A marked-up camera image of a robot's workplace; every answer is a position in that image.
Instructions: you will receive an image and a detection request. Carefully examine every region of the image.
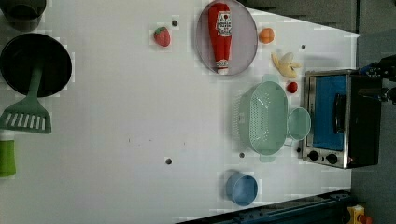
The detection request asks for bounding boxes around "mint green plastic strainer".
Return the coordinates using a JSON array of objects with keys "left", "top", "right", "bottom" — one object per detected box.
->
[{"left": 237, "top": 75, "right": 289, "bottom": 162}]

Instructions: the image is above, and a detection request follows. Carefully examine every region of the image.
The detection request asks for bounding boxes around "grey round plate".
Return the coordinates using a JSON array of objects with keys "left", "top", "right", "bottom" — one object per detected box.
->
[{"left": 195, "top": 0, "right": 258, "bottom": 76}]

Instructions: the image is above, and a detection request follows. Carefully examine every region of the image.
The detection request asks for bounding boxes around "toy strawberry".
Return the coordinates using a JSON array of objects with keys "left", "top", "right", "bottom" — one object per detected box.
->
[{"left": 153, "top": 27, "right": 171, "bottom": 47}]

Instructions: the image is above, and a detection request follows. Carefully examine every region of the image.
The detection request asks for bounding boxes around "blue plastic cup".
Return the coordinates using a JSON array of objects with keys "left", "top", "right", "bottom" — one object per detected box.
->
[{"left": 225, "top": 172, "right": 258, "bottom": 206}]

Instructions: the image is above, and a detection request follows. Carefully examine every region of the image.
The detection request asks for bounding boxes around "plush red ketchup bottle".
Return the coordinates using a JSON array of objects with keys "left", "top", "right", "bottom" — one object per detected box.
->
[{"left": 208, "top": 3, "right": 233, "bottom": 75}]

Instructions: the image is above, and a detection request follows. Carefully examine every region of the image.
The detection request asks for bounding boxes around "small red toy tomato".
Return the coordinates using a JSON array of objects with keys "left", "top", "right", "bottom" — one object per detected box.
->
[{"left": 287, "top": 82, "right": 298, "bottom": 93}]

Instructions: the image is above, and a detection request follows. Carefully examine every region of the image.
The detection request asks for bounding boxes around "toy peeled banana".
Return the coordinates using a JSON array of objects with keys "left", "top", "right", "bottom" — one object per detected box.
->
[{"left": 271, "top": 52, "right": 302, "bottom": 78}]

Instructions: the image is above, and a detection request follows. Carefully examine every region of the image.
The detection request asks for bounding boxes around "mint green mug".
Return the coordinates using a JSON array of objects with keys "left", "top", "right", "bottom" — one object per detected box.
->
[{"left": 284, "top": 107, "right": 311, "bottom": 146}]

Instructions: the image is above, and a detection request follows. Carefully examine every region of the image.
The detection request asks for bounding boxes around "toy orange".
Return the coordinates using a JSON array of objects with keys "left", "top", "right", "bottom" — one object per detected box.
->
[{"left": 259, "top": 28, "right": 275, "bottom": 44}]

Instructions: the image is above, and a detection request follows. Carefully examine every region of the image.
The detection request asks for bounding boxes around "silver black toaster oven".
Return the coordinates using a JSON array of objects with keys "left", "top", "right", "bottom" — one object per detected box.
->
[{"left": 302, "top": 69, "right": 382, "bottom": 169}]

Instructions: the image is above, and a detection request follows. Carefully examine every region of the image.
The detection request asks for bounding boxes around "green slotted spatula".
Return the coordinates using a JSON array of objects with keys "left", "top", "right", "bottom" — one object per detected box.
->
[{"left": 1, "top": 68, "right": 51, "bottom": 134}]

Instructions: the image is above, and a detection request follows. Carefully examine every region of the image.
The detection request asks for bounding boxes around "black round pan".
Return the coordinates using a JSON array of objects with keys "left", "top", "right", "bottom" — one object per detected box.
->
[{"left": 1, "top": 34, "right": 72, "bottom": 97}]

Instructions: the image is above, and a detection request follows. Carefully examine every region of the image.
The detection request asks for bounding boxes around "yellow red clamp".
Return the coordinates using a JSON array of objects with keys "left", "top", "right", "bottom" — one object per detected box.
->
[{"left": 347, "top": 204, "right": 373, "bottom": 224}]

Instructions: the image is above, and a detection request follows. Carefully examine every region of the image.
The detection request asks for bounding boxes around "green white bottle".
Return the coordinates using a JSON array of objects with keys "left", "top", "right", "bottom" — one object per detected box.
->
[{"left": 0, "top": 130, "right": 16, "bottom": 177}]

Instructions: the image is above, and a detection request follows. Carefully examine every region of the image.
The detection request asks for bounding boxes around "dark grey cup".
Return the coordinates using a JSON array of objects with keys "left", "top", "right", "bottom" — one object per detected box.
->
[{"left": 0, "top": 0, "right": 48, "bottom": 32}]

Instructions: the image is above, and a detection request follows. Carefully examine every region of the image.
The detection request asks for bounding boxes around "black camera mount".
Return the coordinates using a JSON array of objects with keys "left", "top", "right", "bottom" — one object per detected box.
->
[{"left": 359, "top": 55, "right": 396, "bottom": 105}]

